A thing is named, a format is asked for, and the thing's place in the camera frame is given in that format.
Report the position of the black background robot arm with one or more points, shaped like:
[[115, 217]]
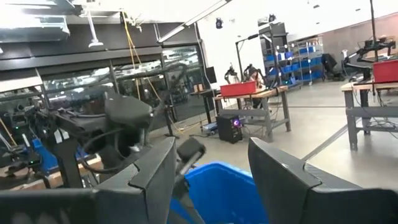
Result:
[[231, 74], [373, 46]]

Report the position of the blue plastic bin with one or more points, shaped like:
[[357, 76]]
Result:
[[224, 193]]

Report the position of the wooden table grey legs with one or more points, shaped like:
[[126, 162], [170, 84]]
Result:
[[357, 112]]

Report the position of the blue plastic box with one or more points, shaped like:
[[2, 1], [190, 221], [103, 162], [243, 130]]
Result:
[[46, 158]]

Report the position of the metal workbench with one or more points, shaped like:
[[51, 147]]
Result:
[[267, 92]]

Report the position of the red plastic bin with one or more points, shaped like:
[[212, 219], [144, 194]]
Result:
[[385, 71], [237, 89]]

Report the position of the black PC tower purple light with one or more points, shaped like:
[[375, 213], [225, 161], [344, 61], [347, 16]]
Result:
[[227, 130]]

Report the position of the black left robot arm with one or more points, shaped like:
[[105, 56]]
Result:
[[127, 110]]

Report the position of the person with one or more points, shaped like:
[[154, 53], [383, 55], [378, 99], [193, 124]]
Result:
[[255, 76]]

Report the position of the black office chair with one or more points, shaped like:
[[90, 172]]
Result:
[[329, 63]]

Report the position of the shelf rack with blue bins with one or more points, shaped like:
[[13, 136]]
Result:
[[298, 67]]

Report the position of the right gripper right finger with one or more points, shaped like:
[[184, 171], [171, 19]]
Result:
[[286, 193]]

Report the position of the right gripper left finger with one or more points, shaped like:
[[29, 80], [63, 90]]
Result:
[[149, 193]]

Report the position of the white ceiling light strip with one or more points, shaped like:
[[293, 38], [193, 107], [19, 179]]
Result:
[[186, 25]]

